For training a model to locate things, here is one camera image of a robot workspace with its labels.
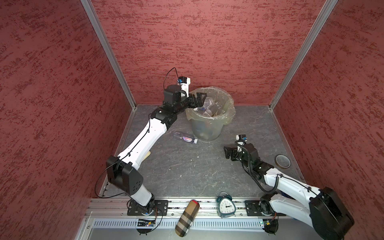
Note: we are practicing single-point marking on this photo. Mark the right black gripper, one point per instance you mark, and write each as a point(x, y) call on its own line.
point(227, 154)

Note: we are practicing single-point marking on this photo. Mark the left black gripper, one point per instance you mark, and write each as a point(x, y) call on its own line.
point(199, 103)

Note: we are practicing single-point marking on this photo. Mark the blue label bottle white cap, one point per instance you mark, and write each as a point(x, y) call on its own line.
point(201, 110)

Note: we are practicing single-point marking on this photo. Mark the red cap clear bottle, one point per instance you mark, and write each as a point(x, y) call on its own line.
point(217, 109)

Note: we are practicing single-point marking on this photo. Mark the purple label clear bottle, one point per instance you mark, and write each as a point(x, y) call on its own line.
point(184, 137)

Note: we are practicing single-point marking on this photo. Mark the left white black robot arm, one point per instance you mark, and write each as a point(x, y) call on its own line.
point(123, 170)

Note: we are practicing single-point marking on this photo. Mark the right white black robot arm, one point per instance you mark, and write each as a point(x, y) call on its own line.
point(321, 209)

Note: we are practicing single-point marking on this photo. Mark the clear plastic bin liner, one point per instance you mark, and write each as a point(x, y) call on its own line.
point(219, 95)

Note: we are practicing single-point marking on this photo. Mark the grey mesh waste bin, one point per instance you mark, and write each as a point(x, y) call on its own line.
point(204, 131)

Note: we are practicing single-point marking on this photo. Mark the tape roll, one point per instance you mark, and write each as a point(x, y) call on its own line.
point(282, 161)

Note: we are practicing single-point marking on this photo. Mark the green alarm clock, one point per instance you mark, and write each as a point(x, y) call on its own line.
point(226, 207)

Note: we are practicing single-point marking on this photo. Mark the plaid glasses case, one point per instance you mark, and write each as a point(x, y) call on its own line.
point(187, 218)

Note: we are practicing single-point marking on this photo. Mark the beige calculator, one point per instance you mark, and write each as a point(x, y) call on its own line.
point(146, 156)

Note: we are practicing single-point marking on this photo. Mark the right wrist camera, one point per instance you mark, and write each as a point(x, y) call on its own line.
point(241, 138)

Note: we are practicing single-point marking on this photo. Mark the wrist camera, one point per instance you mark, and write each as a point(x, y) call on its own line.
point(184, 83)
point(241, 138)

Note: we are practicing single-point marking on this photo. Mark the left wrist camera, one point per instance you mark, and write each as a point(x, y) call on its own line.
point(184, 83)

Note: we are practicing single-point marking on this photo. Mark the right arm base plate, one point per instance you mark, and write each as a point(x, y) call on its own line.
point(253, 209)

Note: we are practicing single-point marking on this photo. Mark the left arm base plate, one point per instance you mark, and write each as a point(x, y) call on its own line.
point(159, 207)

